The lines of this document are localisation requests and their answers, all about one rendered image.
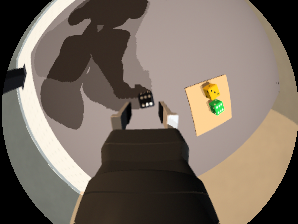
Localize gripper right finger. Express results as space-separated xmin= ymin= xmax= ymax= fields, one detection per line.
xmin=159 ymin=101 xmax=179 ymax=129

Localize green die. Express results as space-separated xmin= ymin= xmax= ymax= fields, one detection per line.
xmin=209 ymin=99 xmax=224 ymax=116

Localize black die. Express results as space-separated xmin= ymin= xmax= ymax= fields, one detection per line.
xmin=138 ymin=91 xmax=155 ymax=109

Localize peach flat mat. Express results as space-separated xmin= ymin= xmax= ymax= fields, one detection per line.
xmin=185 ymin=75 xmax=232 ymax=136

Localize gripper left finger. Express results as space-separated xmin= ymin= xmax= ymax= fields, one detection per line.
xmin=110 ymin=102 xmax=132 ymax=131

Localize yellow die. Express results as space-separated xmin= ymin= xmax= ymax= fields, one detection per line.
xmin=203 ymin=83 xmax=220 ymax=100

